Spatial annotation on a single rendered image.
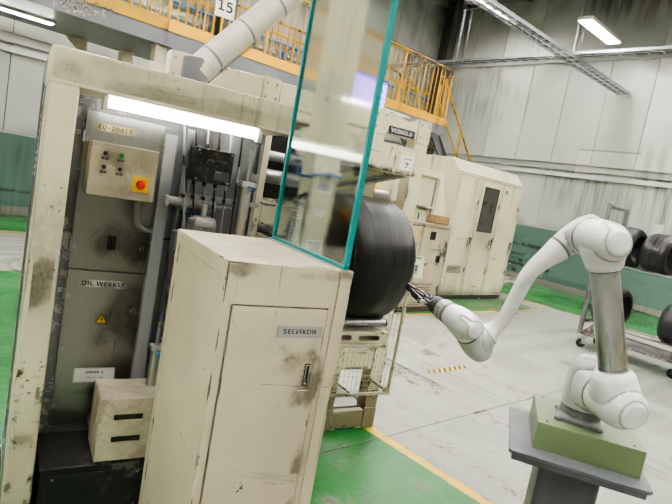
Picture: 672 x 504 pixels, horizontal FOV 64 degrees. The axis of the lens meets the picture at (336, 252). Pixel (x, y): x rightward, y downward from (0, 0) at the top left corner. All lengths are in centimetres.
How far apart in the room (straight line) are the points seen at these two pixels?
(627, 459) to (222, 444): 151
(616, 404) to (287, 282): 126
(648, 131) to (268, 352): 1296
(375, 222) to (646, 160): 1183
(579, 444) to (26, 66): 1037
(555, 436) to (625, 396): 33
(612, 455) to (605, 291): 65
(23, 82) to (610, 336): 1031
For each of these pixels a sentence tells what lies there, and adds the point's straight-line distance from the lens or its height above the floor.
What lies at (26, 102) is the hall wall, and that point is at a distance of 1119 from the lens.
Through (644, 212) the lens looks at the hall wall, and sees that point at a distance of 1378.
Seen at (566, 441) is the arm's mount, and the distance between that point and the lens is 237.
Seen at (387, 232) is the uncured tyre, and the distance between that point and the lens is 243.
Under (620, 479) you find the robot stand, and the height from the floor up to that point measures 65.
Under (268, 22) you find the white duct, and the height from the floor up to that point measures 218.
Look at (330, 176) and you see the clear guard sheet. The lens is 177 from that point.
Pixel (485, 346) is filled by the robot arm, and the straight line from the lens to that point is 222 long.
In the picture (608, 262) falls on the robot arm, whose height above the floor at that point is 142.
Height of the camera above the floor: 151
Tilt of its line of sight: 7 degrees down
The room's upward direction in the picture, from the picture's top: 10 degrees clockwise
